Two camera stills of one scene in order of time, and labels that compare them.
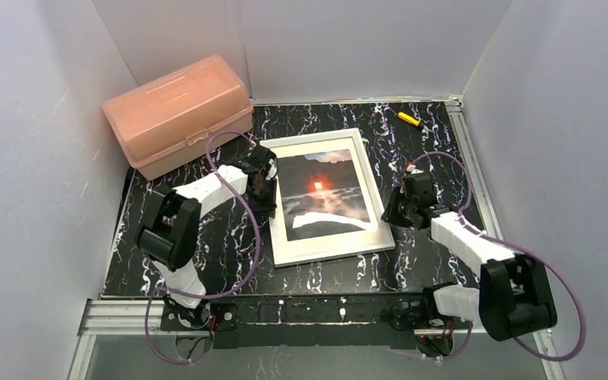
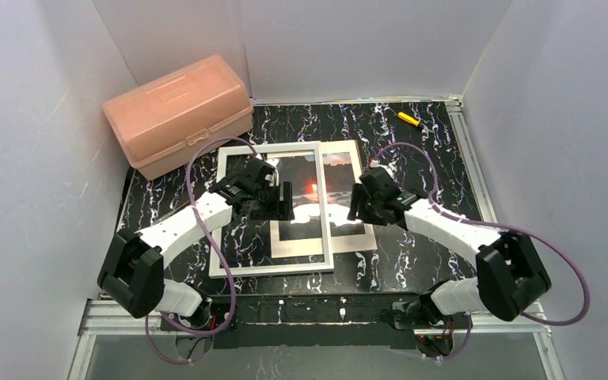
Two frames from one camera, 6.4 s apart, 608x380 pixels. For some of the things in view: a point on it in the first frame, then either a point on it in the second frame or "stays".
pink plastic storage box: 167,123 stays
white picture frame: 328,205 -> 215,268
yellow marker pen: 408,119 stays
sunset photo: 321,193 stays
